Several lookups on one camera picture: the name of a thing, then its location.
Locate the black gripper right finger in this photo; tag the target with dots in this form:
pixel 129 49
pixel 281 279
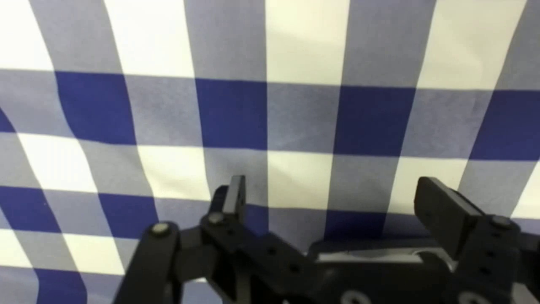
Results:
pixel 478 242

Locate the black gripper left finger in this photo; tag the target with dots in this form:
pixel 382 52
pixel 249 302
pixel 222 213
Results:
pixel 225 242

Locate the blue white checkered tablecloth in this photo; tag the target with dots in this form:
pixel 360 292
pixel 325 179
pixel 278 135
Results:
pixel 271 112

